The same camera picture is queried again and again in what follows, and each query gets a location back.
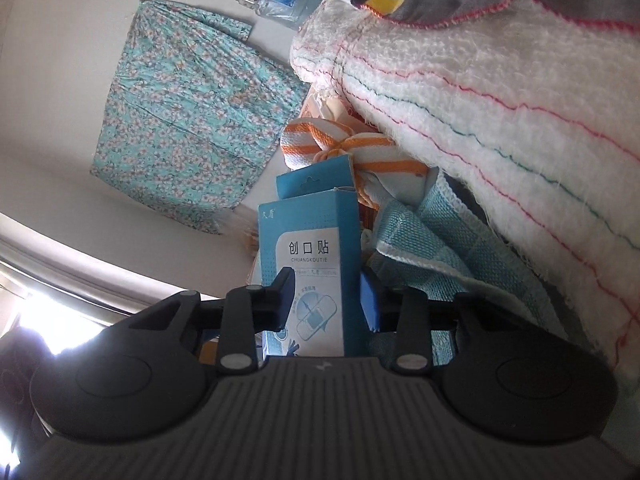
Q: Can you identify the teal checked towel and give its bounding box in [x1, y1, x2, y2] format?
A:
[361, 172, 567, 339]

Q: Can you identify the blue bandage box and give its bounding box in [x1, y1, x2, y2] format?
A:
[258, 155, 370, 356]

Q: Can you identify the orange striped knotted towel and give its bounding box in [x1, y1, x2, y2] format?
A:
[280, 118, 428, 210]

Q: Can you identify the teal floral cloth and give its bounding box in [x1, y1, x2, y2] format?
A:
[91, 0, 308, 234]

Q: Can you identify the white striped blanket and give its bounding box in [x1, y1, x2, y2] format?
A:
[290, 0, 639, 386]

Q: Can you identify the blue water bottle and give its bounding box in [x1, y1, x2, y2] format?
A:
[255, 0, 322, 30]

